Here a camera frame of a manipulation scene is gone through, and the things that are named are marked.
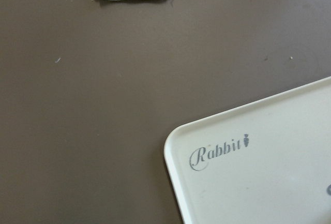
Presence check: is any cream rabbit tray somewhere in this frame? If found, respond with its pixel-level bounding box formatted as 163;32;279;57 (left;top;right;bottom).
164;78;330;223

